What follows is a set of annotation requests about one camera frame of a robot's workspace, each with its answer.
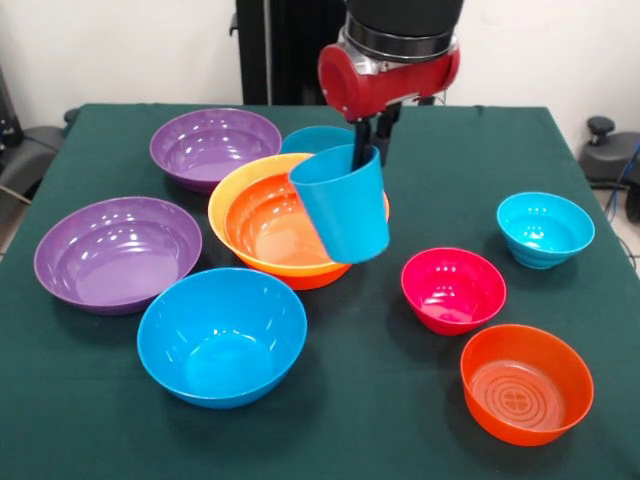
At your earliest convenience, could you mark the magenta bowl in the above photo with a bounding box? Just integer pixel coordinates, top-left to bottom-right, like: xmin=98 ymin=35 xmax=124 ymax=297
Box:
xmin=400 ymin=247 xmax=508 ymax=336

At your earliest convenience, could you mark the large orange bowl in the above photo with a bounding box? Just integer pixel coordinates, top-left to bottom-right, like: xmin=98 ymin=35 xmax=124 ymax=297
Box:
xmin=207 ymin=152 xmax=391 ymax=291

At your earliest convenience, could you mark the purple bowl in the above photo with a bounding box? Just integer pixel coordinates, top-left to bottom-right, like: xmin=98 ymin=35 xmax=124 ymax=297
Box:
xmin=33 ymin=196 xmax=204 ymax=316
xmin=149 ymin=107 xmax=284 ymax=195

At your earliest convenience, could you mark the orange bowl with ring pattern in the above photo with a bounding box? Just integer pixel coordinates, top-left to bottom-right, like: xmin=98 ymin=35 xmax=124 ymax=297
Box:
xmin=459 ymin=323 xmax=595 ymax=447

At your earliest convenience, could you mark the glossy red bowl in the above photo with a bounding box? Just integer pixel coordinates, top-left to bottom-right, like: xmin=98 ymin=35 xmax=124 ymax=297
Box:
xmin=223 ymin=172 xmax=351 ymax=268

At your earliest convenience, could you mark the dark grey pedestal foot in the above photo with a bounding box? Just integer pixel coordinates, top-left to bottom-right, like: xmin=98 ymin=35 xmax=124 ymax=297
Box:
xmin=578 ymin=115 xmax=640 ymax=185
xmin=0 ymin=107 xmax=81 ymax=201

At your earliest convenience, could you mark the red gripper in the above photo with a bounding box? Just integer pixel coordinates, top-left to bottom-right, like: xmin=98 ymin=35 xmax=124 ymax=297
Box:
xmin=318 ymin=35 xmax=461 ymax=171

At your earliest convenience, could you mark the large blue bowl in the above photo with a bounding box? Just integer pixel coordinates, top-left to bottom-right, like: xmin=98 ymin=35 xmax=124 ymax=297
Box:
xmin=136 ymin=267 xmax=309 ymax=410

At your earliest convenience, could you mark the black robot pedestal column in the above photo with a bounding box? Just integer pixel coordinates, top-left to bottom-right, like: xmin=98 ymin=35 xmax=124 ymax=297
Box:
xmin=230 ymin=0 xmax=404 ymax=106

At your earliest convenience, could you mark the blue cup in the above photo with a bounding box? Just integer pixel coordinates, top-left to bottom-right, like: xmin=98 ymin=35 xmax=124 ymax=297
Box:
xmin=288 ymin=143 xmax=391 ymax=265

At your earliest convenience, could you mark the dark green tablecloth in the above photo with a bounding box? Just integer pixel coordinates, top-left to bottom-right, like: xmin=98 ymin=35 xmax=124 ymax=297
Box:
xmin=0 ymin=102 xmax=640 ymax=480

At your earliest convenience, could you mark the blue cable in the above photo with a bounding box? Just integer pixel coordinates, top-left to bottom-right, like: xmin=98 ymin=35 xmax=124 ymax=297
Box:
xmin=604 ymin=144 xmax=640 ymax=221

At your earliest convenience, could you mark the blue bowl with ring pattern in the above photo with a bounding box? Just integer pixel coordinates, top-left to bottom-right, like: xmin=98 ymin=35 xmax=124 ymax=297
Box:
xmin=281 ymin=125 xmax=357 ymax=156

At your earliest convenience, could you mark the cyan ribbed bowl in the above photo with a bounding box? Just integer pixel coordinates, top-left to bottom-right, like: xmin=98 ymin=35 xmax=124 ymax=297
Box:
xmin=496 ymin=191 xmax=596 ymax=271

